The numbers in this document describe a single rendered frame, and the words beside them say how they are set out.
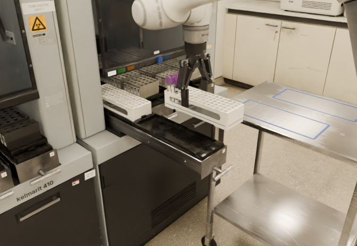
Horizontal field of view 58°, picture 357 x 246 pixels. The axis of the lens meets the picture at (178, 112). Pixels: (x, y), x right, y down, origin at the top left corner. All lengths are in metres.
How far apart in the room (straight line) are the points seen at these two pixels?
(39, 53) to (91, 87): 0.24
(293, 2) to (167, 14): 2.50
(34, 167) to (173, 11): 0.65
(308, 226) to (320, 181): 0.83
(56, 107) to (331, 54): 2.58
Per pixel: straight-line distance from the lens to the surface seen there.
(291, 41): 3.38
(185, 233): 1.91
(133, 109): 1.22
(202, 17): 1.06
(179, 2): 0.90
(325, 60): 3.29
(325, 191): 2.37
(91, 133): 1.32
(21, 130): 1.16
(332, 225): 1.70
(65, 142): 1.27
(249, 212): 1.65
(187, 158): 1.05
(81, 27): 1.19
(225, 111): 1.07
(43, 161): 1.15
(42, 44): 1.13
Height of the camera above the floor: 1.38
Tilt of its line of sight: 26 degrees down
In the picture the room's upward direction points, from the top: straight up
